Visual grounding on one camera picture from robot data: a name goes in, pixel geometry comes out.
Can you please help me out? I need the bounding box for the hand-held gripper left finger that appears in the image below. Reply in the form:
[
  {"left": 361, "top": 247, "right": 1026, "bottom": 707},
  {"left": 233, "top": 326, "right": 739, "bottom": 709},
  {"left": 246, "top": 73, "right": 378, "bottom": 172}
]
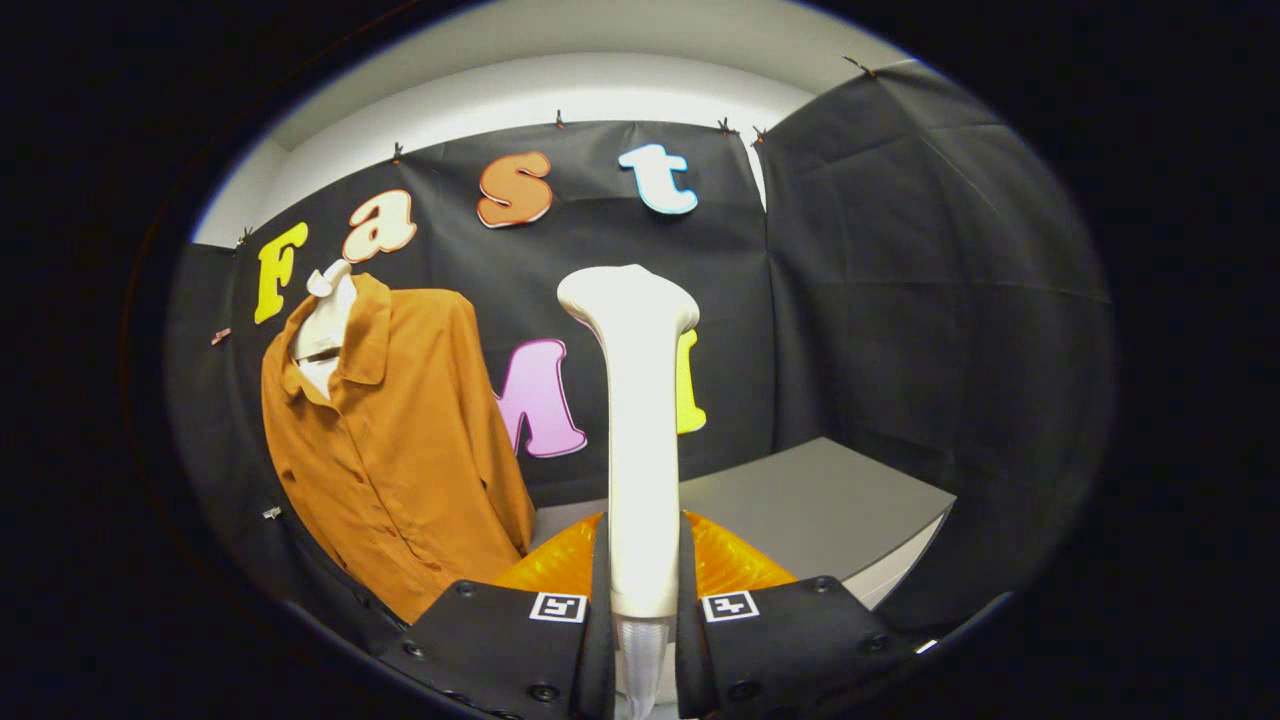
[{"left": 378, "top": 512, "right": 617, "bottom": 720}]

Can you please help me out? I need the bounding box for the row of black cloth clips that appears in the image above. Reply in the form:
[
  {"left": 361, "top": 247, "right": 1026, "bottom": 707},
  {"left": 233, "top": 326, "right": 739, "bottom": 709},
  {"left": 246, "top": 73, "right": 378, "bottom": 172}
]
[{"left": 236, "top": 56, "right": 877, "bottom": 247}]

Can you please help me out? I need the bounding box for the grey cabinet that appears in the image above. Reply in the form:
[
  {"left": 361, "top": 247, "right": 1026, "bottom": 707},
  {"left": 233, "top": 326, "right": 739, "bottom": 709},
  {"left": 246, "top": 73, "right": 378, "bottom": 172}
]
[{"left": 530, "top": 437, "right": 957, "bottom": 611}]

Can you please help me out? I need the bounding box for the white mannequin torso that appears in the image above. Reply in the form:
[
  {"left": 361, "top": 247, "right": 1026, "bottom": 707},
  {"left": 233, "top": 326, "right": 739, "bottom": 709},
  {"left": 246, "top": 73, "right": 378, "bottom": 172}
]
[{"left": 290, "top": 260, "right": 358, "bottom": 401}]

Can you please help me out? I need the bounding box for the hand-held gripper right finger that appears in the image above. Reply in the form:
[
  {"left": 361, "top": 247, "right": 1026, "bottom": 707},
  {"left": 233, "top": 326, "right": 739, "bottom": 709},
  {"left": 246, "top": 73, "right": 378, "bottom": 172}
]
[{"left": 676, "top": 510, "right": 916, "bottom": 720}]

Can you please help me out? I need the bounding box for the black backdrop cloth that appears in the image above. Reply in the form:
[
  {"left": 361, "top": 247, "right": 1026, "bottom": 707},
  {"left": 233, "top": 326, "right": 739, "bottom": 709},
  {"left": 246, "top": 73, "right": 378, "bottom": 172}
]
[{"left": 165, "top": 60, "right": 1114, "bottom": 656}]

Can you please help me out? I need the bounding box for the white garment steamer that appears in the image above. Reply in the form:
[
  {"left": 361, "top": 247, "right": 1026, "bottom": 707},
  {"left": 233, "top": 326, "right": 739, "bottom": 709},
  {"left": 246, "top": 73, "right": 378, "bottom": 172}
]
[{"left": 557, "top": 264, "right": 701, "bottom": 619}]

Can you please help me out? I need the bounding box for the orange button shirt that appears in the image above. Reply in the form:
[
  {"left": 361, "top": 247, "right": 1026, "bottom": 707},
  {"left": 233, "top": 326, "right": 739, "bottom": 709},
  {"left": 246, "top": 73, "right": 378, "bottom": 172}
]
[{"left": 261, "top": 273, "right": 537, "bottom": 623}]

